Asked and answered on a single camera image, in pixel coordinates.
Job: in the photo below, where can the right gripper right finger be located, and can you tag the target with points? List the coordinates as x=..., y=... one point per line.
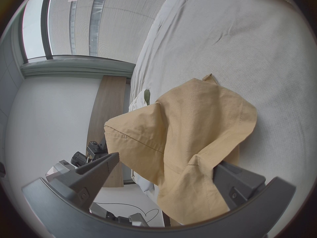
x=242, y=185

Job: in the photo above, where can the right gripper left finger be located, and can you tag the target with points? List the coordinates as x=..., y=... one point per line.
x=86, y=180

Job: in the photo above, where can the tan shorts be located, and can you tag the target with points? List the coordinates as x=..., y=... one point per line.
x=193, y=132

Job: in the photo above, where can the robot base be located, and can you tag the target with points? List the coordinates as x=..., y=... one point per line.
x=138, y=221

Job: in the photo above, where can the pale blue garment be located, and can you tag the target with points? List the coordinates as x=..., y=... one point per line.
x=146, y=183

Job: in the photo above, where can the white garment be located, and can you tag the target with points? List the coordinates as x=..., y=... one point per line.
x=136, y=103

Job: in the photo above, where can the green garment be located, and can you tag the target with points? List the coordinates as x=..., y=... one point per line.
x=147, y=95

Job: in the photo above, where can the bed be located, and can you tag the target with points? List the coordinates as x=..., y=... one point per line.
x=235, y=46

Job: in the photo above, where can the window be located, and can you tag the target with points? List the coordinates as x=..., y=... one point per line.
x=111, y=21

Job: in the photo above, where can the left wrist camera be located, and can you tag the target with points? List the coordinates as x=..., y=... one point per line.
x=94, y=147

